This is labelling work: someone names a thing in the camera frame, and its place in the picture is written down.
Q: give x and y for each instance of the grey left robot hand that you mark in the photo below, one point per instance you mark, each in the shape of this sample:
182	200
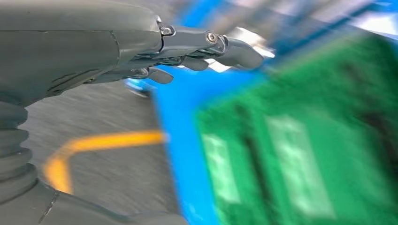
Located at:
62	46

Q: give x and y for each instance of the blue metal shelf rack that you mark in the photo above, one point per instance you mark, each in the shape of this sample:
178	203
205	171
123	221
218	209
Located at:
177	124

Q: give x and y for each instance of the green plastic crate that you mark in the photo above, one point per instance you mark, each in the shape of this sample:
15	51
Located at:
311	93

